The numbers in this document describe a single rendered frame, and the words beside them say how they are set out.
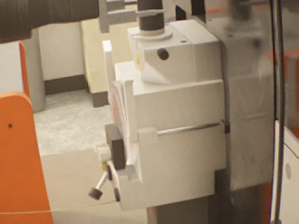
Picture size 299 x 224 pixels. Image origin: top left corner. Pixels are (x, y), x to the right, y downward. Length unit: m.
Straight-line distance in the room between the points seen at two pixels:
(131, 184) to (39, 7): 0.21
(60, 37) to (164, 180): 3.53
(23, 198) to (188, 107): 0.51
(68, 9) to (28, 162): 0.50
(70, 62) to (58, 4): 3.64
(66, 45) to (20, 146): 3.17
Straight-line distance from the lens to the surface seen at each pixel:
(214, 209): 0.75
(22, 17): 0.61
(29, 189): 1.09
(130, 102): 0.63
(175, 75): 0.65
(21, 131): 1.05
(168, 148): 0.66
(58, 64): 4.24
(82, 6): 0.61
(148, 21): 0.65
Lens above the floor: 1.48
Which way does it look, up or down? 22 degrees down
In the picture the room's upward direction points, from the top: 5 degrees counter-clockwise
